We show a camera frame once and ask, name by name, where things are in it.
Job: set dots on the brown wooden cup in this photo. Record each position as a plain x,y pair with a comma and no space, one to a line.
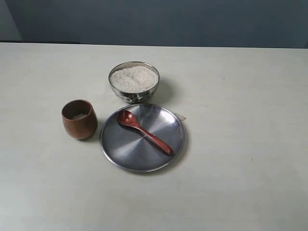
79,119

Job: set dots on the steel bowl of rice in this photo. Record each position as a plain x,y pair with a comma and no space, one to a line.
134,82

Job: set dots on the clear tape scrap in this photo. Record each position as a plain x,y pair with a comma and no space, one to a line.
180,117

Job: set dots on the dark red wooden spoon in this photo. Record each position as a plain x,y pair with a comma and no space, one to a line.
128,119

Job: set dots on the round steel plate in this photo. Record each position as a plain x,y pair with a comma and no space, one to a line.
131,150

